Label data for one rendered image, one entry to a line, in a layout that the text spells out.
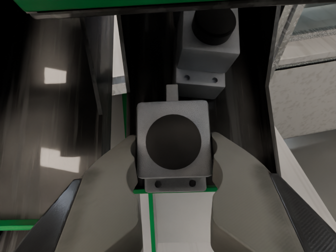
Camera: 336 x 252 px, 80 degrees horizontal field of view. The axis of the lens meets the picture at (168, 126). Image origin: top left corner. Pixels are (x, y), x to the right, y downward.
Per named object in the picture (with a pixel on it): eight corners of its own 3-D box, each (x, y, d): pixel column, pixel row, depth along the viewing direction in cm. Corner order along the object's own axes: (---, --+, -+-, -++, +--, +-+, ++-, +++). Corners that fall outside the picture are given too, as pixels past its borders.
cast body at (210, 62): (215, 100, 20) (249, 61, 13) (170, 96, 20) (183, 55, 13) (214, 28, 22) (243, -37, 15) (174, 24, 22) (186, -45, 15)
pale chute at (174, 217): (233, 240, 34) (242, 262, 29) (155, 241, 34) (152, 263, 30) (234, 66, 30) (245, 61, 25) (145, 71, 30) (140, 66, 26)
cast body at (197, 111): (201, 186, 17) (219, 203, 10) (149, 187, 17) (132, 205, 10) (196, 91, 18) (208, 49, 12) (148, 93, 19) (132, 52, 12)
